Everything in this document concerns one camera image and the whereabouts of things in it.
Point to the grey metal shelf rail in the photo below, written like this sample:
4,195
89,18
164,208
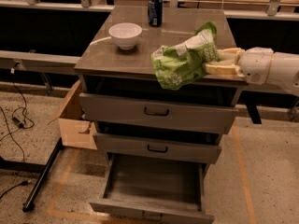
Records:
37,62

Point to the grey top drawer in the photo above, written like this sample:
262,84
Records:
165,115

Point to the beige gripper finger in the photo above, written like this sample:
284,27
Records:
230,71
230,54

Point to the grey middle drawer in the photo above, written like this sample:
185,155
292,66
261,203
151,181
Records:
158,149

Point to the dark blue soda can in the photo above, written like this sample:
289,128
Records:
155,12

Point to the grey open bottom drawer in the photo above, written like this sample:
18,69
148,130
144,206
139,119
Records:
156,190

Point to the cardboard box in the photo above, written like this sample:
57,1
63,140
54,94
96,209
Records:
75,130

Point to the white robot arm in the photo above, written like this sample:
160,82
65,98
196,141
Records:
283,72

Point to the green rice chip bag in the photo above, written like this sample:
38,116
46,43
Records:
183,63

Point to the white ceramic bowl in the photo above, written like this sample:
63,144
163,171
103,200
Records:
125,35

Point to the black metal stand base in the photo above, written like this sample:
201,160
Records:
41,170

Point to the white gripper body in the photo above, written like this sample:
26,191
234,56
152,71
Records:
256,65

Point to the grey drawer cabinet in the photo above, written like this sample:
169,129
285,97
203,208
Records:
105,69

